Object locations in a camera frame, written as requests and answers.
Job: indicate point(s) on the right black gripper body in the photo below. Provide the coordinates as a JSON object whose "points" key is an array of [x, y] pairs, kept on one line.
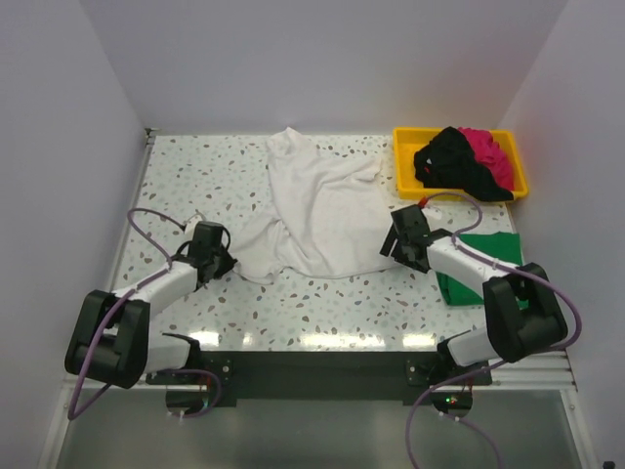
{"points": [[418, 267]]}

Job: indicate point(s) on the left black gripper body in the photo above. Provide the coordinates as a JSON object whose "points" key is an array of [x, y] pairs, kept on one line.
{"points": [[224, 261]]}

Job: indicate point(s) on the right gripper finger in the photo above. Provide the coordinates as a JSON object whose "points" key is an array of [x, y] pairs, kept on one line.
{"points": [[407, 255], [391, 247]]}

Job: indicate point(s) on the white t shirt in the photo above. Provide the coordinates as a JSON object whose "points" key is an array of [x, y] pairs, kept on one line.
{"points": [[326, 218]]}

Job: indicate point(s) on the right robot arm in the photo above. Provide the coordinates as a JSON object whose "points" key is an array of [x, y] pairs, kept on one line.
{"points": [[522, 313]]}

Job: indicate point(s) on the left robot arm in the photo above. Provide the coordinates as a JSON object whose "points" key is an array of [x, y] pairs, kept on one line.
{"points": [[111, 341]]}

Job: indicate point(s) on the black t shirt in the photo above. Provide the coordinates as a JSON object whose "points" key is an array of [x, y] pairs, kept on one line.
{"points": [[448, 161]]}

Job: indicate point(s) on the folded green t shirt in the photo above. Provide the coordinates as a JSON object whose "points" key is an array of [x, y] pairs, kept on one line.
{"points": [[503, 246]]}

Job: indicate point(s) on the yellow plastic bin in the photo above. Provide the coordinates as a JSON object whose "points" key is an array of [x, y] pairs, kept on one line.
{"points": [[408, 140]]}

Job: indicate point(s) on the pink t shirt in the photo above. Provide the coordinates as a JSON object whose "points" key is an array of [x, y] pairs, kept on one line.
{"points": [[489, 154]]}

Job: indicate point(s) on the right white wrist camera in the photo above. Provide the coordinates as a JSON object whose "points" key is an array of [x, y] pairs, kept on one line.
{"points": [[432, 213]]}

